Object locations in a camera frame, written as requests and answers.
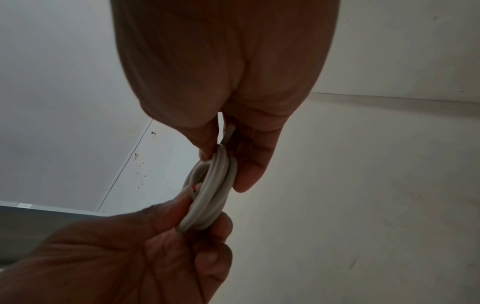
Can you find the person's left hand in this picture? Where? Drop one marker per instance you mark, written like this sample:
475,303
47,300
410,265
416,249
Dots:
112,261

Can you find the person's right hand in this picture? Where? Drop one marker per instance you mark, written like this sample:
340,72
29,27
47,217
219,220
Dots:
225,53

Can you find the grey metal shelf rack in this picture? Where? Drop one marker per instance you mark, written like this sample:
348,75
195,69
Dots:
37,219

